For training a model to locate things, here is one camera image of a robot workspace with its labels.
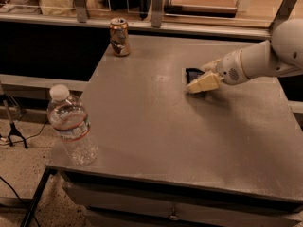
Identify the crushed gold soda can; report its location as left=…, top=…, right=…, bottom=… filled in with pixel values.
left=110, top=18, right=130, bottom=57

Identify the black tripod stand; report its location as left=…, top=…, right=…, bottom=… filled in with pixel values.
left=0, top=82, right=29, bottom=149

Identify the black floor cable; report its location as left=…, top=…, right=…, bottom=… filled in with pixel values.
left=0, top=175, right=42, bottom=227

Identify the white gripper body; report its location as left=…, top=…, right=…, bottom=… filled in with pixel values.
left=216, top=49, right=249, bottom=85

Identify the dark blue rxbar wrapper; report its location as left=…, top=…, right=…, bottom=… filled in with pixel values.
left=186, top=68, right=204, bottom=88

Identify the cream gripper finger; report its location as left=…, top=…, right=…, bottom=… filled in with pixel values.
left=200, top=59, right=221, bottom=73
left=187, top=71, right=223, bottom=94

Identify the grey cabinet drawer with handle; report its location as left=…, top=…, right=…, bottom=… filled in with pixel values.
left=62, top=182, right=302, bottom=227

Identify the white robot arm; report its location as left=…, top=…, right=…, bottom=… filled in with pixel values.
left=187, top=19, right=303, bottom=94

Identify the clear plastic water bottle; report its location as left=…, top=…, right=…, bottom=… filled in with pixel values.
left=47, top=84, right=98, bottom=166

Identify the grey metal shelf bracket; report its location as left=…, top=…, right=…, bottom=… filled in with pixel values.
left=269, top=0, right=297, bottom=32
left=74, top=0, right=88, bottom=23
left=151, top=0, right=163, bottom=28

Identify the black metal table leg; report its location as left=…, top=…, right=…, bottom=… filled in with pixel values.
left=20, top=167, right=57, bottom=227

